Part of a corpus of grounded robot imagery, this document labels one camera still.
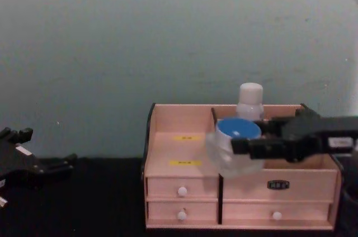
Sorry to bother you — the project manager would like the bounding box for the wide plain wooden drawer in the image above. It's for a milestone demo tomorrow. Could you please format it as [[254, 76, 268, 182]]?
[[222, 202, 333, 221]]

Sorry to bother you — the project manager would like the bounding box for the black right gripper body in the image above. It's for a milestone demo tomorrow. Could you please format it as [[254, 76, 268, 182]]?
[[281, 106, 358, 163]]

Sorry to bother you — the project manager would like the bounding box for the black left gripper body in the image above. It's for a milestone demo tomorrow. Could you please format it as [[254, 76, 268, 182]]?
[[0, 141, 45, 191]]

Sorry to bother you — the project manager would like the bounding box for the black table cloth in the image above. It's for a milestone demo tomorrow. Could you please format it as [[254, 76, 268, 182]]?
[[0, 155, 358, 237]]

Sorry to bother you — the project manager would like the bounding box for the white plastic bottle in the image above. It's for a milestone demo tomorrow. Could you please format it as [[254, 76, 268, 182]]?
[[235, 82, 265, 122]]

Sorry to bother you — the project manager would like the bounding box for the wooden desktop organizer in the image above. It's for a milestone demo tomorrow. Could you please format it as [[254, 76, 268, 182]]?
[[141, 102, 344, 231]]

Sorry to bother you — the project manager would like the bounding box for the wide drawer with black plate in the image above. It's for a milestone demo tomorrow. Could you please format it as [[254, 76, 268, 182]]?
[[222, 169, 338, 201]]

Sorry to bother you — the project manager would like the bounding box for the small wooden drawer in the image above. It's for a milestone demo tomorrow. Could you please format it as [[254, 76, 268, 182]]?
[[147, 177, 219, 200], [148, 201, 219, 221]]

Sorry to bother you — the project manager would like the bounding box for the clear jar with blue lid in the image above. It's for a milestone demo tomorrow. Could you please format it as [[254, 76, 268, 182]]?
[[205, 117, 265, 179]]

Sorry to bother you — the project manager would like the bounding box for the yellow label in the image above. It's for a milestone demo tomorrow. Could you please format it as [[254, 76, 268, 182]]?
[[169, 159, 203, 166], [172, 135, 202, 141]]

